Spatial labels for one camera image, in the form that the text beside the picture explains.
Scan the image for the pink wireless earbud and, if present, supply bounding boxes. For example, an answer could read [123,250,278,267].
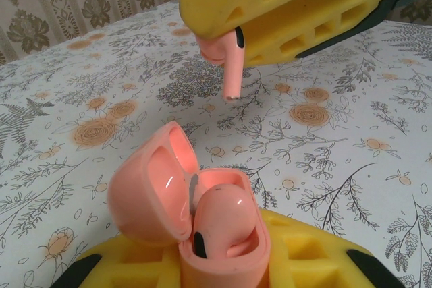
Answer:
[191,183,261,259]
[197,26,246,102]

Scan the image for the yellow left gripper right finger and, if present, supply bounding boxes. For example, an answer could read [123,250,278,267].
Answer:
[259,209,428,288]

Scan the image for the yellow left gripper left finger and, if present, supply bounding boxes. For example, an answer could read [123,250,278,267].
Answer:
[71,233,186,288]

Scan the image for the pink earbud charging case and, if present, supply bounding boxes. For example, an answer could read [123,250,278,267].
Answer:
[107,120,273,288]

